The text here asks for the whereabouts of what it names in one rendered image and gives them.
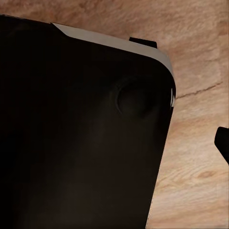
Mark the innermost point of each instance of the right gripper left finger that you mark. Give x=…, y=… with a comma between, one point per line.
x=11, y=143

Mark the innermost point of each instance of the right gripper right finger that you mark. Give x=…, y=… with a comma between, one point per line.
x=222, y=142

